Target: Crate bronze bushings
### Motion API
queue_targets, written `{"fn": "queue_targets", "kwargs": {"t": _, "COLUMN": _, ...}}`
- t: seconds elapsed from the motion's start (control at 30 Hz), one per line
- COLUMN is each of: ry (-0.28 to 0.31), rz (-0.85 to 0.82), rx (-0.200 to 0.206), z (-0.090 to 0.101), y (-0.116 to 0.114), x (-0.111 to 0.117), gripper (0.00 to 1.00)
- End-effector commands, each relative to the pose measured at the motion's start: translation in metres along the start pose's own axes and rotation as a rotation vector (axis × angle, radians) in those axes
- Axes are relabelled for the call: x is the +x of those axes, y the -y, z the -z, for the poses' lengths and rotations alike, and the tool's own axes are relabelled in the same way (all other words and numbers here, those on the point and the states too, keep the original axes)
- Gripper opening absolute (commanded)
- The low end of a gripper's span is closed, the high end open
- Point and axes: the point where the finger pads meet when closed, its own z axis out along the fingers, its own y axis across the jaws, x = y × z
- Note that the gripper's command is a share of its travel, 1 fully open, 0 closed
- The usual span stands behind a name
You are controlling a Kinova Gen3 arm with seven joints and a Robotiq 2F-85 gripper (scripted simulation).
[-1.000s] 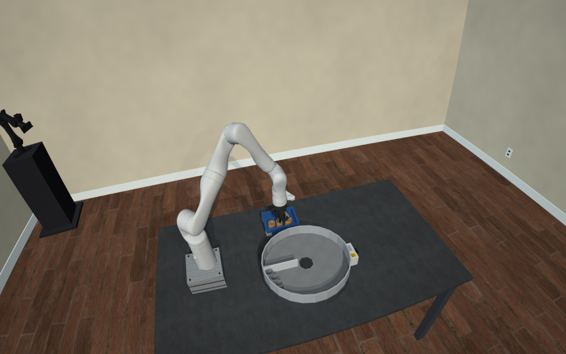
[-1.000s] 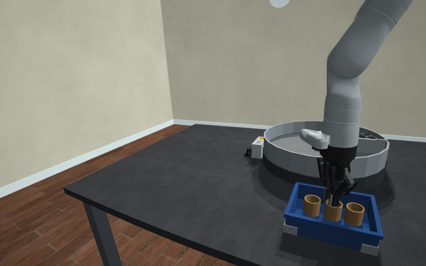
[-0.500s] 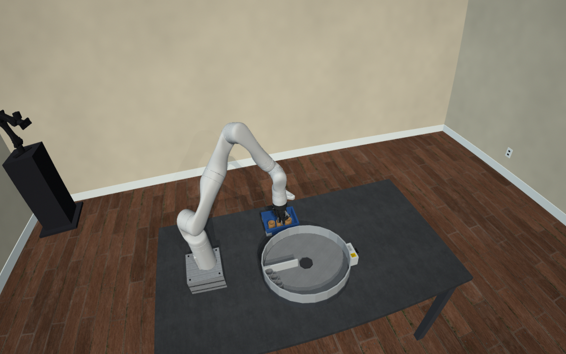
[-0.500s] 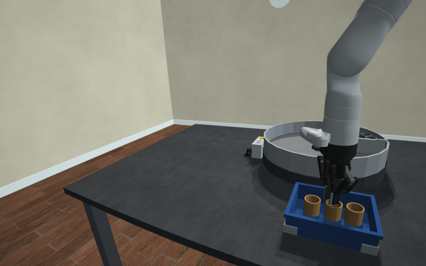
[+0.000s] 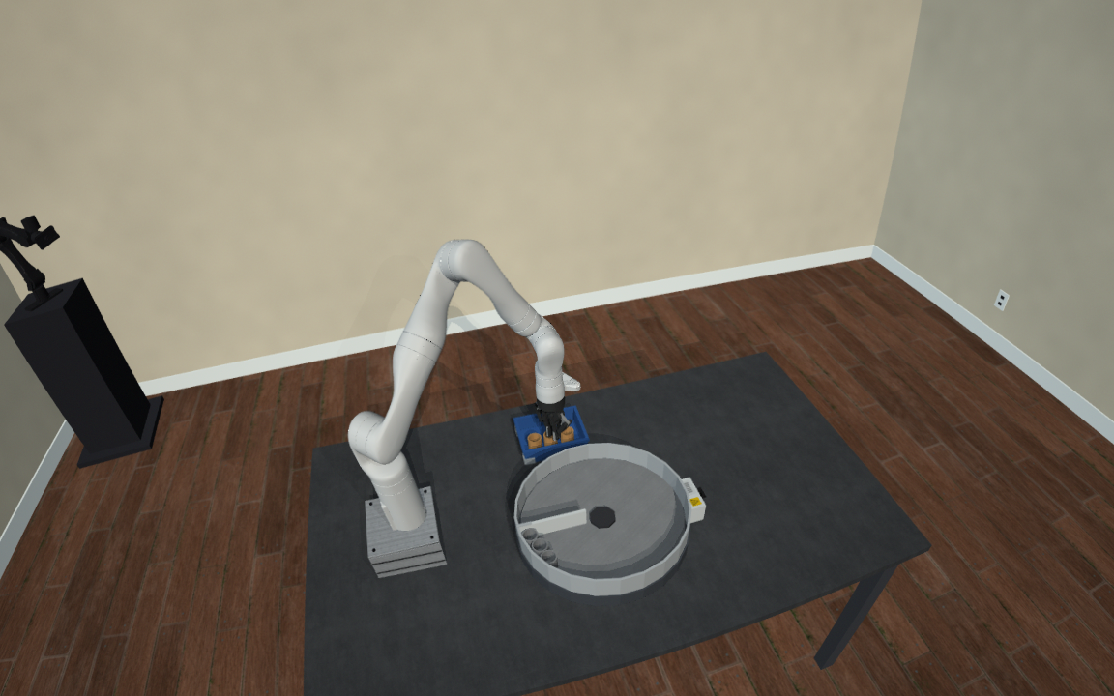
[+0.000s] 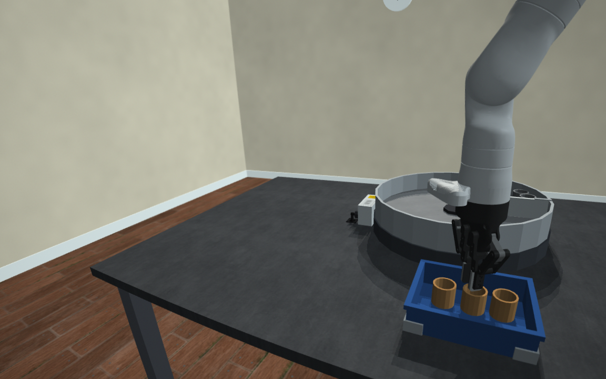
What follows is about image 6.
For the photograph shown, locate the bronze bushing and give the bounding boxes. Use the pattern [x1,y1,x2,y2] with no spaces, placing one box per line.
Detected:
[460,284,488,316]
[489,288,519,323]
[431,277,457,309]

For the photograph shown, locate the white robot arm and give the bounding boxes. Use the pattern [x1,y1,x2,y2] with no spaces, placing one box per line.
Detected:
[427,0,586,206]

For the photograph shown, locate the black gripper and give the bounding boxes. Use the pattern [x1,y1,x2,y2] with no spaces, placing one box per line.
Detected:
[452,200,510,291]

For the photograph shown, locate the blue crate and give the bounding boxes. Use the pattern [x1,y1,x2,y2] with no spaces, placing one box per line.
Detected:
[403,259,546,364]

